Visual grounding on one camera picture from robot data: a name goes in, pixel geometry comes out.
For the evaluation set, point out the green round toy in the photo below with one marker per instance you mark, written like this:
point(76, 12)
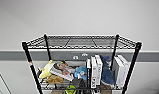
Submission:
point(70, 90)

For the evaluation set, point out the small white wall bracket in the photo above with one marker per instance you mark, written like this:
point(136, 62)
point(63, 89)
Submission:
point(76, 57)
point(84, 54)

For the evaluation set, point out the white upright box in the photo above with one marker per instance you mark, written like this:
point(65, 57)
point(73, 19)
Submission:
point(99, 70)
point(124, 68)
point(93, 71)
point(117, 73)

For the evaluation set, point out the long grey wall band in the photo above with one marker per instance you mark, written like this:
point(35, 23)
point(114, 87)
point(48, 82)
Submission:
point(11, 56)

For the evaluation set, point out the orange-brown soft toy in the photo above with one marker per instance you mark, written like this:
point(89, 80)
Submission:
point(54, 79)

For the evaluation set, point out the toy package with doll print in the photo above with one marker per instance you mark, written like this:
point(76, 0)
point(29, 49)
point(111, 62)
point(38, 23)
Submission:
point(63, 70)

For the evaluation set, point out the yellow plush toy on shelf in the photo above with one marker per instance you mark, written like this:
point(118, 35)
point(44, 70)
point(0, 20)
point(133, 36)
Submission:
point(46, 70)

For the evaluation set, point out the black cone-shaped bag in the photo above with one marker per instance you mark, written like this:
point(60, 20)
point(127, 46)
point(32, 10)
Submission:
point(82, 87)

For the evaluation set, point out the thin black upright box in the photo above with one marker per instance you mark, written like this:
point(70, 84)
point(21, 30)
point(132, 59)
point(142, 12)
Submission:
point(88, 73)

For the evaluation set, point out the small light blue plush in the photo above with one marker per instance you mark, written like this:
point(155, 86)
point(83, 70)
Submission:
point(81, 72)

